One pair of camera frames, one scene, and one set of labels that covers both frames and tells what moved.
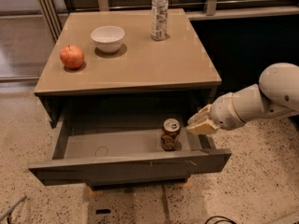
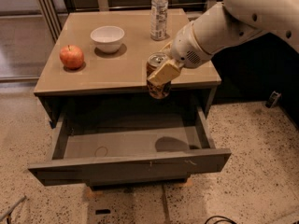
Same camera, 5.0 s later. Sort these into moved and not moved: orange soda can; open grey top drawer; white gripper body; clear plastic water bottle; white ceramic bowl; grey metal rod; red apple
Moved: white gripper body; orange soda can
Not moved: red apple; open grey top drawer; grey metal rod; white ceramic bowl; clear plastic water bottle
